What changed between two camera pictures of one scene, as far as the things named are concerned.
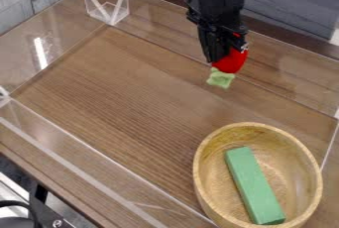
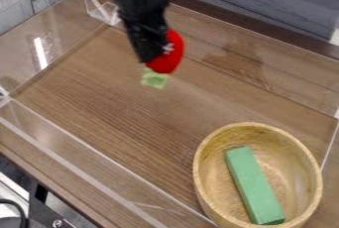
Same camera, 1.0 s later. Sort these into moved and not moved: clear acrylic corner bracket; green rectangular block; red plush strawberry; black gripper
Moved: red plush strawberry; black gripper
Not moved: green rectangular block; clear acrylic corner bracket
